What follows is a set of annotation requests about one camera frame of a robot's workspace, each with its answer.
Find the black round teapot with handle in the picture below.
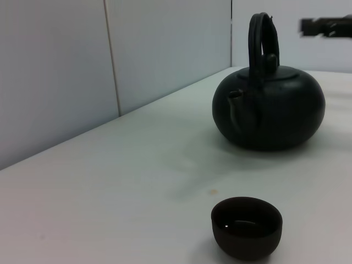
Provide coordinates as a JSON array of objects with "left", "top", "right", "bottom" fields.
[{"left": 211, "top": 12, "right": 327, "bottom": 152}]

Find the black teapot lid with knob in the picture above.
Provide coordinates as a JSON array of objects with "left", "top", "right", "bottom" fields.
[{"left": 237, "top": 53, "right": 301, "bottom": 83}]

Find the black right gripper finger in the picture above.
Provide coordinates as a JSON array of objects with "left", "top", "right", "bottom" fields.
[{"left": 299, "top": 15, "right": 352, "bottom": 39}]

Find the dark brown round teacup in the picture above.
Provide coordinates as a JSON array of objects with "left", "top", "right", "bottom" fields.
[{"left": 210, "top": 195, "right": 284, "bottom": 261}]

